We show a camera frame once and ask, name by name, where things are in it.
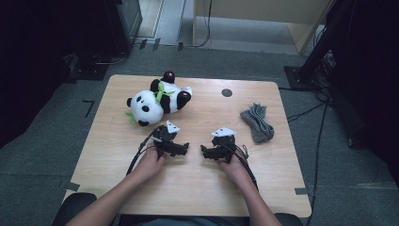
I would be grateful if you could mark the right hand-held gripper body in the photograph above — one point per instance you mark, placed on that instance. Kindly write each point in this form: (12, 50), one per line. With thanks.
(226, 142)

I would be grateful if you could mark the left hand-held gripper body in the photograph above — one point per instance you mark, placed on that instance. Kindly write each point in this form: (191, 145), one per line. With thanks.
(163, 136)

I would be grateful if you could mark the panda plush toy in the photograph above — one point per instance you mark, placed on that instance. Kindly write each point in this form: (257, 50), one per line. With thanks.
(147, 105)

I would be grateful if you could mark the grey knitted cloth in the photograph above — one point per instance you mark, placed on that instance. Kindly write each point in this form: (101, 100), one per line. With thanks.
(258, 125)

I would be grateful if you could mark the person's right hand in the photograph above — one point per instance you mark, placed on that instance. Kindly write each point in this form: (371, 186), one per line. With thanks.
(236, 172)

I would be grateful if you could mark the person's left hand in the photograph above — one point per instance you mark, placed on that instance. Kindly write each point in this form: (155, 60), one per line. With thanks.
(148, 166)

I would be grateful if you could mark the dark round table grommet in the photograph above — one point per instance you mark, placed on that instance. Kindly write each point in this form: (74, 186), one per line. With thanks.
(226, 93)

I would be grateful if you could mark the person's lap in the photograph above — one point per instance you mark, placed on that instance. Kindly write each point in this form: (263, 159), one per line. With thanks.
(185, 221)

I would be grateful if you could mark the grey tape strip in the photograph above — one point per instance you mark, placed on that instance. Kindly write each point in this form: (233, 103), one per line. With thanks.
(301, 190)
(70, 186)

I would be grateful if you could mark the dark floor tape strip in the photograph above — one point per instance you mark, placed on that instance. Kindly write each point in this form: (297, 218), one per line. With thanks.
(156, 44)
(142, 44)

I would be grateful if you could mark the black chair armrest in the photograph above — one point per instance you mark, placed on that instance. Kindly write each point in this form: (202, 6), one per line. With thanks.
(288, 219)
(73, 207)

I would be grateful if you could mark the black monitor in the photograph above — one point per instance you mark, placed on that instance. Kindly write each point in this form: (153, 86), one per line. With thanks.
(127, 22)

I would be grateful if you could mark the black metal stand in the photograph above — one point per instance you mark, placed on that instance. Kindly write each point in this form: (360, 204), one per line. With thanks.
(313, 59)

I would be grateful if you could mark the beige wooden cabinet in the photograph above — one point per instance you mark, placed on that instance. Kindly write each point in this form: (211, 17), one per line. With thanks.
(260, 9)

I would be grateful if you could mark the dark curtain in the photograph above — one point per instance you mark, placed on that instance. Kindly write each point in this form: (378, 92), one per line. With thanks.
(28, 62)
(373, 78)

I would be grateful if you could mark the black floor base plate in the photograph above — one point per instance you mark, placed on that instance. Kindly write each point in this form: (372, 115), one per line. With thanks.
(89, 72)

